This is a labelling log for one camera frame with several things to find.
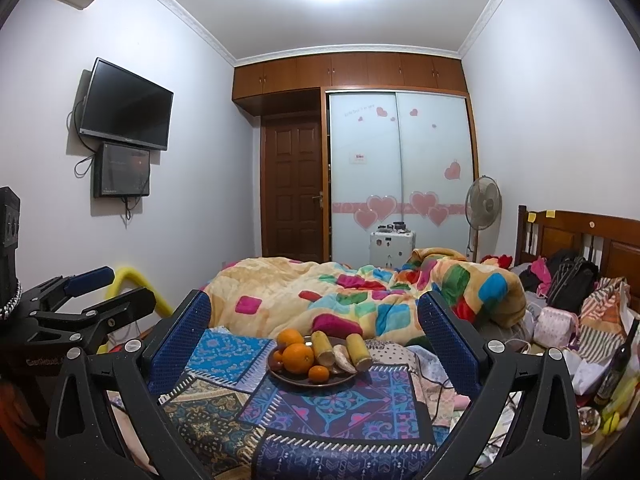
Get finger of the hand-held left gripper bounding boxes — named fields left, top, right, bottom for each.
left=24, top=266, right=116, bottom=314
left=29, top=287, right=159, bottom=354

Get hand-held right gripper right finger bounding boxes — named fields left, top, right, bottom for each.
left=395, top=291, right=584, bottom=480

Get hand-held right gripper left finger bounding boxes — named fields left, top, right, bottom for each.
left=44, top=289, right=251, bottom=480

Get large orange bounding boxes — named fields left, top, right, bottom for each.
left=276, top=328, right=304, bottom=350
left=282, top=343, right=316, bottom=375

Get brown round plate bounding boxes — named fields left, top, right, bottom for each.
left=267, top=336, right=362, bottom=387

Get yellow foam tube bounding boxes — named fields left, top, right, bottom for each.
left=99, top=267, right=172, bottom=357

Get white box appliance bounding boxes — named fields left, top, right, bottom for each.
left=369, top=229, right=417, bottom=267

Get pink quilted bag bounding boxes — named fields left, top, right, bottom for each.
left=534, top=307, right=579, bottom=349

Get colourful patchwork blanket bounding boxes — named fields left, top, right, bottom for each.
left=206, top=247, right=527, bottom=347

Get black backpack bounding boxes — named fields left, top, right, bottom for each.
left=546, top=249, right=600, bottom=307

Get blue patterned bedspread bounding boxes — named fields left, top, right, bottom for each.
left=112, top=327, right=471, bottom=480

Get standing electric fan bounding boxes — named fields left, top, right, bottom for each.
left=464, top=175, right=503, bottom=261

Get small bowl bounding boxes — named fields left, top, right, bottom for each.
left=577, top=406, right=602, bottom=433

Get striped bag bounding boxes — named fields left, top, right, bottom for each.
left=579, top=276, right=632, bottom=343

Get dark wine bottle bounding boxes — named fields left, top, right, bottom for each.
left=594, top=317, right=640, bottom=407

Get yellow bananas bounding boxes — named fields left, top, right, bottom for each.
left=601, top=375, right=638, bottom=437

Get brown wooden door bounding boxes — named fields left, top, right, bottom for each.
left=260, top=114, right=327, bottom=264

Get frosted sliding wardrobe with hearts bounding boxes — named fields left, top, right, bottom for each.
left=325, top=89, right=477, bottom=267

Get brown wooden headboard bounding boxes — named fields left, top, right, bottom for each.
left=515, top=204, right=640, bottom=313

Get brown overhead cabinets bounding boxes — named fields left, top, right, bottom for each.
left=232, top=51, right=472, bottom=117

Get small wall-mounted monitor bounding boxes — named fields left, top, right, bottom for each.
left=92, top=142, right=151, bottom=199

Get wall-mounted black television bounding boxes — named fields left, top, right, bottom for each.
left=79, top=58, right=175, bottom=152

